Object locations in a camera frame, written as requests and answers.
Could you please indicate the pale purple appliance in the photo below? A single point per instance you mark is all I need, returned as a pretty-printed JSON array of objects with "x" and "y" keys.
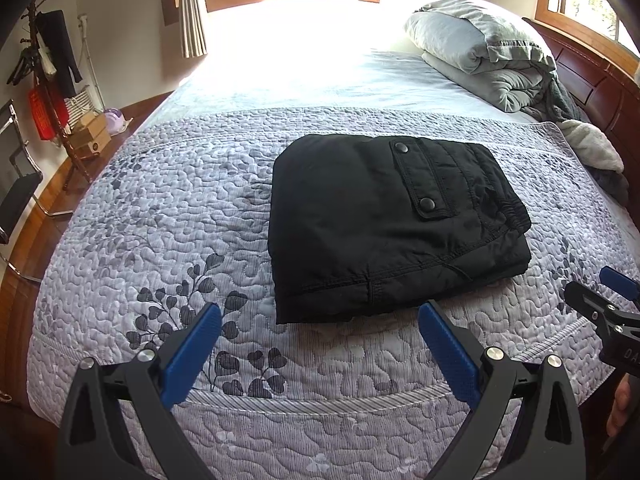
[{"x": 116, "y": 120}]

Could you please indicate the black mesh chair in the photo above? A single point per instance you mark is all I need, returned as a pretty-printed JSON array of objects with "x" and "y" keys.
[{"x": 17, "y": 195}]

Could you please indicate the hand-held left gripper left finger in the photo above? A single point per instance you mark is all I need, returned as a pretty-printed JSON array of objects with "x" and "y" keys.
[{"x": 195, "y": 355}]

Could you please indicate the grey floral quilted bedspread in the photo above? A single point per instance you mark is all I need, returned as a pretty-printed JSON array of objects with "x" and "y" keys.
[{"x": 175, "y": 200}]

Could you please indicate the wooden coat rack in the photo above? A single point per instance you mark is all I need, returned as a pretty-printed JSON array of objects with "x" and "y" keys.
[{"x": 34, "y": 20}]

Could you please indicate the wooden headboard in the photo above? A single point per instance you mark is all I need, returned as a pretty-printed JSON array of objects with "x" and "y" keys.
[{"x": 600, "y": 80}]

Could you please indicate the black clothes hangers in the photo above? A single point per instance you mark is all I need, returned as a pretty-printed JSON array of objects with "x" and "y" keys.
[{"x": 22, "y": 62}]

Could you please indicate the white fluffy blanket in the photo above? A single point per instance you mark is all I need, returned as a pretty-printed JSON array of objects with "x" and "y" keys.
[{"x": 592, "y": 145}]

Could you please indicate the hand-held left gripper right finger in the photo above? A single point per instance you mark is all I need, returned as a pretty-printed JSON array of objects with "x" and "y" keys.
[{"x": 447, "y": 355}]

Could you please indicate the light grey folded blanket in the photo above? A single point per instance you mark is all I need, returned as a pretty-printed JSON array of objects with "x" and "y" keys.
[{"x": 500, "y": 87}]

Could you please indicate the person's right hand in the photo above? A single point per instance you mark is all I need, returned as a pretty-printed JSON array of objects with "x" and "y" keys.
[{"x": 620, "y": 405}]

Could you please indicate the dark grey fleece blanket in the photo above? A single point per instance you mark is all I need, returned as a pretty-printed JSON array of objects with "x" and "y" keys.
[{"x": 565, "y": 100}]

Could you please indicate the black jacket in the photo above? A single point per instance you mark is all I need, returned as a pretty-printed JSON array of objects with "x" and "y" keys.
[{"x": 350, "y": 220}]

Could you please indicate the cardboard box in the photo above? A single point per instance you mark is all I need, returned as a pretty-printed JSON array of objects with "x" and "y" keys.
[
  {"x": 92, "y": 140},
  {"x": 90, "y": 122}
]

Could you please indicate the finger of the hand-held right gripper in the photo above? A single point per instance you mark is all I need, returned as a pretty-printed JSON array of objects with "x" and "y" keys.
[
  {"x": 585, "y": 299},
  {"x": 617, "y": 280}
]

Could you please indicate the white hanging cloth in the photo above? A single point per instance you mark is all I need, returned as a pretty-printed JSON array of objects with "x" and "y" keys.
[{"x": 48, "y": 62}]

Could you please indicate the black hanging garment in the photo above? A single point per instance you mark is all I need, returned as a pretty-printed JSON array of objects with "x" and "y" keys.
[{"x": 60, "y": 45}]

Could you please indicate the red bag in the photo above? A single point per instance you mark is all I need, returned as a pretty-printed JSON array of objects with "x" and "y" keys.
[{"x": 42, "y": 115}]

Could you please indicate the grey curtain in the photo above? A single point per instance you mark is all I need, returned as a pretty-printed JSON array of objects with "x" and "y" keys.
[{"x": 192, "y": 15}]

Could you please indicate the grey folded duvet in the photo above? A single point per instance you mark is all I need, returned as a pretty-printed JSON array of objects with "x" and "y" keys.
[{"x": 475, "y": 35}]

